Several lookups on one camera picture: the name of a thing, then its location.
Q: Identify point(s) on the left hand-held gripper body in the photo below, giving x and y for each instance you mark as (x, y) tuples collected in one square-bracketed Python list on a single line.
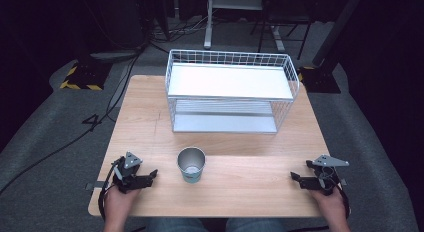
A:
[(126, 173)]

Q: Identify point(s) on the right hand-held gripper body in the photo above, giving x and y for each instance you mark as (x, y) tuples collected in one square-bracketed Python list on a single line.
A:
[(325, 175)]

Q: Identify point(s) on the person's left hand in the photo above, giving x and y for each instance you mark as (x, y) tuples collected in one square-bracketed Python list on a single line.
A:
[(118, 202)]

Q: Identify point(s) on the person's right hand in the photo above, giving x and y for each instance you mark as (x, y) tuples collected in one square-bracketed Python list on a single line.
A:
[(330, 205)]

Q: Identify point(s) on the grey table clamp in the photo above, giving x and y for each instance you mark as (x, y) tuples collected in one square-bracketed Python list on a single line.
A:
[(95, 185)]

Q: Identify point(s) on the silver metal cup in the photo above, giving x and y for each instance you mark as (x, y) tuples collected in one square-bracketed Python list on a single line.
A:
[(191, 163)]

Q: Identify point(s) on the person's legs in jeans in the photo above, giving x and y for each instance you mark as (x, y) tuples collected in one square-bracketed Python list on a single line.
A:
[(216, 225)]

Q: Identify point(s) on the black yellow striped stand base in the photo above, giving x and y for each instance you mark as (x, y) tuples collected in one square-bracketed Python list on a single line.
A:
[(318, 80), (83, 77)]

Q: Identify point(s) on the dark slanted stand pole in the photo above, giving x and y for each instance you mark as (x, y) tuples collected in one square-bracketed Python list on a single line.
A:
[(336, 28)]

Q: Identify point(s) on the black metal chair frame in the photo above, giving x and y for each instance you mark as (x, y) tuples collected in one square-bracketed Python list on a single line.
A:
[(286, 15)]

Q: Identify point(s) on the white metal desk frame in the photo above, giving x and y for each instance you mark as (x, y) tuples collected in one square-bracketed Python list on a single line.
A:
[(213, 12)]

